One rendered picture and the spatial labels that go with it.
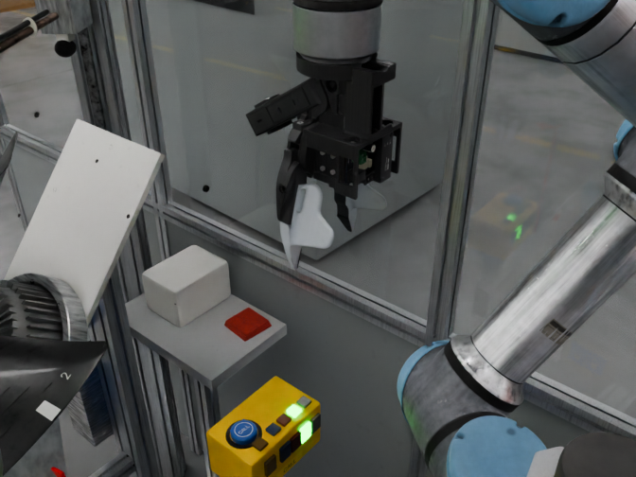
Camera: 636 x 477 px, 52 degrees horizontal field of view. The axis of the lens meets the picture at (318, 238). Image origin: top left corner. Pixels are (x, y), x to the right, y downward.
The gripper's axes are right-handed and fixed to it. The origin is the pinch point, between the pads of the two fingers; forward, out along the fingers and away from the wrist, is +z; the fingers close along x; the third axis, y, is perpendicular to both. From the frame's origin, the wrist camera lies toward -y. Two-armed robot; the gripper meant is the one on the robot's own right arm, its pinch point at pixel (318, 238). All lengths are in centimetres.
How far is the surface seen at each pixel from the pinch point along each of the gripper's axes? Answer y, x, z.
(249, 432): -13.5, 0.3, 39.8
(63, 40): -84, 23, -1
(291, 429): -9.6, 5.5, 41.0
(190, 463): -90, 41, 148
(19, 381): -34.1, -21.3, 25.9
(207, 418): -60, 28, 94
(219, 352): -49, 25, 62
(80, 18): -82, 27, -5
